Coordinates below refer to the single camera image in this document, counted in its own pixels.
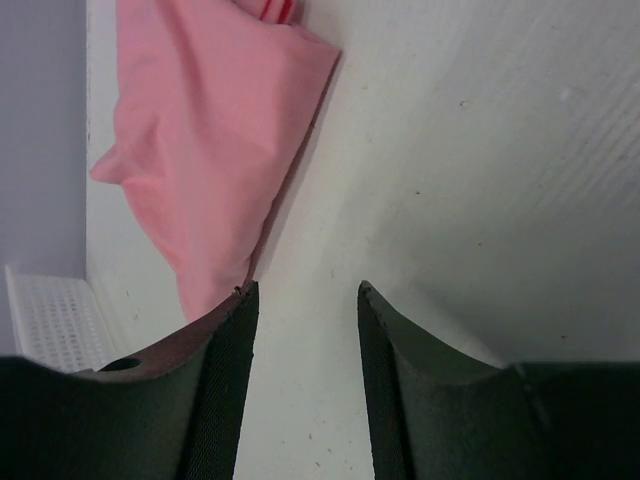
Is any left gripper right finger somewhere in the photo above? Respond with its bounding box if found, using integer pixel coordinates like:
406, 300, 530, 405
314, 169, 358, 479
357, 282, 639, 479

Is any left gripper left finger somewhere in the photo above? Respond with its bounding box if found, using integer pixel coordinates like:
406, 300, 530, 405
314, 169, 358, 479
1, 281, 259, 479

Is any pink t shirt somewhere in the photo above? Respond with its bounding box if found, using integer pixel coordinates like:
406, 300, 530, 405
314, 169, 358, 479
90, 1, 340, 321

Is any white plastic basket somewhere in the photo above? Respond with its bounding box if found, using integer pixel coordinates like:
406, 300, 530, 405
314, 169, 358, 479
5, 265, 117, 373

